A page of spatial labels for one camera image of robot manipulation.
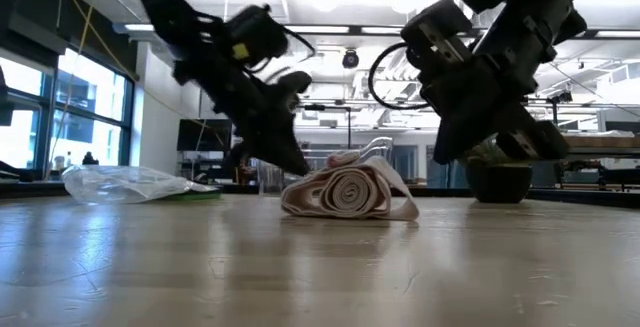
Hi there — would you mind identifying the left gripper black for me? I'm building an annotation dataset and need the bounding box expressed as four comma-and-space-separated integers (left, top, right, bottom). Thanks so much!
172, 56, 312, 177

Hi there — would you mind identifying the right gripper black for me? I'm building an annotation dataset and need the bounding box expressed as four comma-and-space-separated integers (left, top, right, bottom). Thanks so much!
418, 49, 570, 166

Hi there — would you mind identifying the white elastic bandage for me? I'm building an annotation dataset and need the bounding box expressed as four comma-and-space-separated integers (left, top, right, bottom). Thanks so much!
279, 149, 420, 222

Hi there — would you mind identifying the clear plastic bag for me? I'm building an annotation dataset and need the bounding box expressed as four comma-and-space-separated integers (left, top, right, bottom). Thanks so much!
60, 165, 220, 206

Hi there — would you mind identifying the potted succulent plant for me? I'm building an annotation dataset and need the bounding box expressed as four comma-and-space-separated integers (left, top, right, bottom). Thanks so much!
457, 139, 535, 204

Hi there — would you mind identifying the black monitor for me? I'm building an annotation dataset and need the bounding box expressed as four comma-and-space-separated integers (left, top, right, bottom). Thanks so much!
176, 118, 235, 153

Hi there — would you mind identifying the green container lid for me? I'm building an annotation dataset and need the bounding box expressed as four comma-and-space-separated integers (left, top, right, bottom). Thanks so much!
159, 190, 224, 203

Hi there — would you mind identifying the black metal stand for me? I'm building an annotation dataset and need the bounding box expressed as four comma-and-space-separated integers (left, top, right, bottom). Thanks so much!
299, 103, 353, 151

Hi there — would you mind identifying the wooden workbench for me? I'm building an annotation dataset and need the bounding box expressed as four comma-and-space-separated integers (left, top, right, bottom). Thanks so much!
564, 134, 640, 168

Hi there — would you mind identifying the clear plastic bin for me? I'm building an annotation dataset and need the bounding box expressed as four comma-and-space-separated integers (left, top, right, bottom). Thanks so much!
254, 135, 395, 197

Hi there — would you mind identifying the ceiling light strip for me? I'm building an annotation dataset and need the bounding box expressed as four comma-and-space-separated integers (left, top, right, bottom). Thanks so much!
284, 25, 351, 35

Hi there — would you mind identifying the large window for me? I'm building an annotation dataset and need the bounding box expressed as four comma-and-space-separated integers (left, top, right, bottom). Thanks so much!
0, 41, 136, 183

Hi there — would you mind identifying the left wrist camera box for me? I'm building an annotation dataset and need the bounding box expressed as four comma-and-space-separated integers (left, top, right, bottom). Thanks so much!
272, 70, 314, 113

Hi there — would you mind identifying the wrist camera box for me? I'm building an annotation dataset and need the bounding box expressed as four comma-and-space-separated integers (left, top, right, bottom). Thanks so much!
400, 0, 475, 76
272, 70, 314, 113

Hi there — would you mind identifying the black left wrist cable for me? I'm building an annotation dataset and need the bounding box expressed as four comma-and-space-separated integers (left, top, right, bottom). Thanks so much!
244, 24, 318, 84

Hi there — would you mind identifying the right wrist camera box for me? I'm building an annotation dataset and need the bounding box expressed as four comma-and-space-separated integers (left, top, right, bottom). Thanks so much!
400, 0, 475, 76

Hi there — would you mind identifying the yellow hanging cable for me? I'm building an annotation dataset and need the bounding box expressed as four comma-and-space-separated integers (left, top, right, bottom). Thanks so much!
44, 0, 139, 181

